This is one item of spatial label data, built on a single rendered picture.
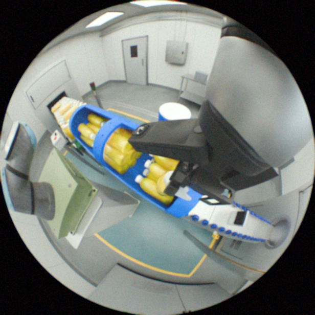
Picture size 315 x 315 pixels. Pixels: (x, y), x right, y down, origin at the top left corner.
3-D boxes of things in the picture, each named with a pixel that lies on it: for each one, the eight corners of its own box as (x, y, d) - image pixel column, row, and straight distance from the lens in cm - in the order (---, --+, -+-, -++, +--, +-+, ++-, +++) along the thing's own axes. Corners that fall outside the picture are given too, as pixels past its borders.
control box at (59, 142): (60, 151, 104) (52, 144, 99) (56, 142, 121) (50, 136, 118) (66, 142, 102) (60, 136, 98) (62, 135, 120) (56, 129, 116)
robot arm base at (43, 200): (50, 227, 49) (32, 228, 46) (39, 199, 57) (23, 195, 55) (59, 204, 38) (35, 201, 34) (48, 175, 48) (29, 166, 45)
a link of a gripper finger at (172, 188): (166, 201, 18) (184, 187, 10) (159, 197, 18) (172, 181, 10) (176, 182, 20) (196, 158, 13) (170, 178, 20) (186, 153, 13)
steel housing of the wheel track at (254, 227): (244, 241, 160) (263, 244, 145) (95, 157, 119) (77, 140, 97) (251, 221, 162) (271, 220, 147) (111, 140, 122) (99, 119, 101)
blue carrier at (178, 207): (172, 209, 57) (184, 230, 30) (84, 143, 94) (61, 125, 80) (195, 169, 61) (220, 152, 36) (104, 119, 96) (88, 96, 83)
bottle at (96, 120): (94, 121, 84) (107, 129, 69) (86, 121, 81) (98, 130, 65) (95, 112, 82) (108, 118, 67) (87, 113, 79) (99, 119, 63)
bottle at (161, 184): (174, 186, 43) (188, 176, 26) (165, 199, 42) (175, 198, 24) (161, 178, 43) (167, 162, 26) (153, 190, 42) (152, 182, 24)
